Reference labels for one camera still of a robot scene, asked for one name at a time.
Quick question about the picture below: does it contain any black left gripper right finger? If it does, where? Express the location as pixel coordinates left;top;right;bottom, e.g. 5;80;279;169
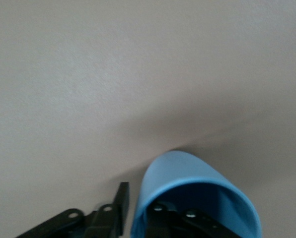
145;201;240;238

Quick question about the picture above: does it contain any blue plastic cup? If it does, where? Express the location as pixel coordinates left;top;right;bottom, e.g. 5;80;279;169
130;150;263;238

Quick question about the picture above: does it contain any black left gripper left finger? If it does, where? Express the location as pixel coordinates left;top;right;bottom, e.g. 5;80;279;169
13;182;130;238

